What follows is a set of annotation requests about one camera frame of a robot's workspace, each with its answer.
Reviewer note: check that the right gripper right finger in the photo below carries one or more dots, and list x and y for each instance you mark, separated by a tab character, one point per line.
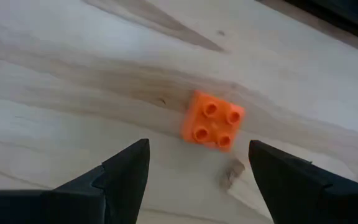
297	193

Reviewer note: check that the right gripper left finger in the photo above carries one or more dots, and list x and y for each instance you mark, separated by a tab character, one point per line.
117	193

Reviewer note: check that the small orange square brick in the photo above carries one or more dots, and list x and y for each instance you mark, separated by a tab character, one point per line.
213	121

